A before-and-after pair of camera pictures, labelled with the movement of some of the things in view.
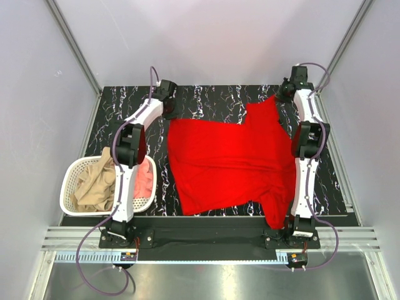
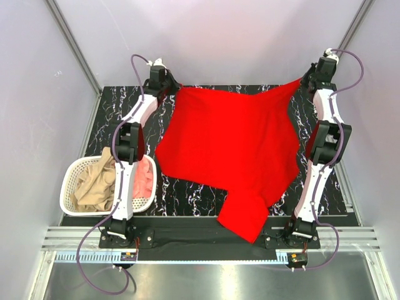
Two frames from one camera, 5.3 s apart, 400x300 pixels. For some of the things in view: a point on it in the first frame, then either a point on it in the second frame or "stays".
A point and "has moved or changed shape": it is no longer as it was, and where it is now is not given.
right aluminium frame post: (363, 9) stays
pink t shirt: (144, 179) stays
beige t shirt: (95, 191) stays
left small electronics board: (128, 256) stays
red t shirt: (219, 165) has moved or changed shape
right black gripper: (284, 92) to (309, 77)
